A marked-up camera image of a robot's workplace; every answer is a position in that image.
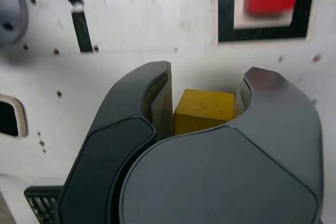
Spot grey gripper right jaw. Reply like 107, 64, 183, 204
110, 67, 324, 224

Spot black ventilated grille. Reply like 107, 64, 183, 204
23, 186, 64, 224

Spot black tape square outline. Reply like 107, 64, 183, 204
217, 0, 317, 43

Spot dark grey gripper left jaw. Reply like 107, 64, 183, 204
54, 60, 175, 224

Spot black tape strip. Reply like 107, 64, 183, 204
60, 0, 95, 54

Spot yellow cube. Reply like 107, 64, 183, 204
173, 89, 235, 137

